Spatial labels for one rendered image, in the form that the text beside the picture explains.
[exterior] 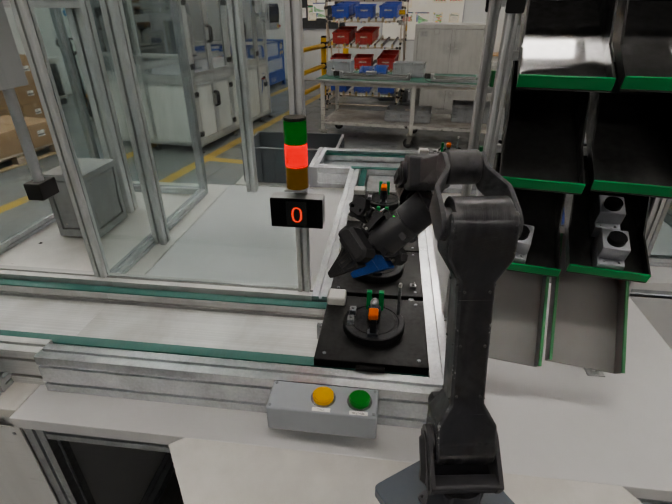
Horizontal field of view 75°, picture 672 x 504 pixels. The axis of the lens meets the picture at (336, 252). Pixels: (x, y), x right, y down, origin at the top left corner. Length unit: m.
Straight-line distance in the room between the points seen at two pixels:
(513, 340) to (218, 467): 0.63
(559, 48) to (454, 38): 7.20
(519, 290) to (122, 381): 0.87
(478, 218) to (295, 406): 0.56
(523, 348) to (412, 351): 0.22
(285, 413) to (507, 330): 0.48
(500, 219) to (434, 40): 7.66
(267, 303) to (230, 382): 0.27
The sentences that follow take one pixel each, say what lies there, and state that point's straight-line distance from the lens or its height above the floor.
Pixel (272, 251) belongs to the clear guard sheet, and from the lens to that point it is 1.14.
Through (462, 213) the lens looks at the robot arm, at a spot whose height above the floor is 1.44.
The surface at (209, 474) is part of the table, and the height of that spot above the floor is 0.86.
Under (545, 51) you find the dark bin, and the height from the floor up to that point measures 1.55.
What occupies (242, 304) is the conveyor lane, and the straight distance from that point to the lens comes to 1.18.
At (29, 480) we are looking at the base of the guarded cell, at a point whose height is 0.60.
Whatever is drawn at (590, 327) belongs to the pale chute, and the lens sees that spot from 1.05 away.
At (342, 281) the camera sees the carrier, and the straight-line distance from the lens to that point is 1.19.
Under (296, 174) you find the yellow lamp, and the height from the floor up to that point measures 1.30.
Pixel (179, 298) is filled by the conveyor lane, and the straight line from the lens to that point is 1.25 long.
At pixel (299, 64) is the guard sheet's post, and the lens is 0.97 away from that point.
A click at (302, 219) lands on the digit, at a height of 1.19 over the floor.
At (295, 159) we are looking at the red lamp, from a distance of 0.97.
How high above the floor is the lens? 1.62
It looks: 29 degrees down
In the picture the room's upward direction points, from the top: straight up
